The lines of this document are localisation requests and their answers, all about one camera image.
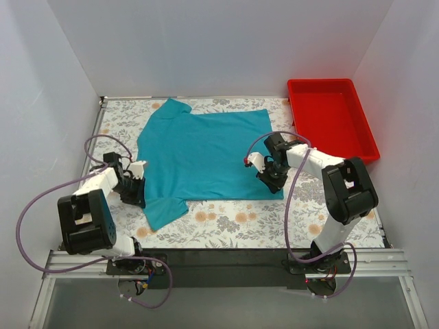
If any teal t shirt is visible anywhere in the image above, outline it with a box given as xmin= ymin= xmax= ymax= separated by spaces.
xmin=137 ymin=99 xmax=284 ymax=230

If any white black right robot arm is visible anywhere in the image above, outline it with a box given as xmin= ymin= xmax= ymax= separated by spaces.
xmin=244 ymin=131 xmax=379 ymax=273

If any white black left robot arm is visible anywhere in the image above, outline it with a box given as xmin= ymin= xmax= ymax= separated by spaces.
xmin=58 ymin=152 xmax=147 ymax=274

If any floral patterned table mat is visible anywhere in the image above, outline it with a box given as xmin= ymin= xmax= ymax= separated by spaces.
xmin=67 ymin=97 xmax=384 ymax=249

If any red plastic tray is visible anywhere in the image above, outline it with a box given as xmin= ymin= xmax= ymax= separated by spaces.
xmin=287 ymin=78 xmax=380 ymax=165

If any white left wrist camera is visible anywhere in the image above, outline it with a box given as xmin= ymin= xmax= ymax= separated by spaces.
xmin=128 ymin=160 xmax=148 ymax=180

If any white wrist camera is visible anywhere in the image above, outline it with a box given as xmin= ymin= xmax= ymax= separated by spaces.
xmin=244 ymin=152 xmax=265 ymax=173
xmin=128 ymin=160 xmax=148 ymax=180

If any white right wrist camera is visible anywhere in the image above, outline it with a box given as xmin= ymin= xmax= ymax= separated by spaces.
xmin=244 ymin=152 xmax=265 ymax=173

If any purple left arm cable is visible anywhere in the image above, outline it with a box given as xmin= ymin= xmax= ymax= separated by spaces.
xmin=16 ymin=134 xmax=173 ymax=308

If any aluminium frame rail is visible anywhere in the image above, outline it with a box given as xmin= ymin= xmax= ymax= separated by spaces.
xmin=29 ymin=246 xmax=428 ymax=328

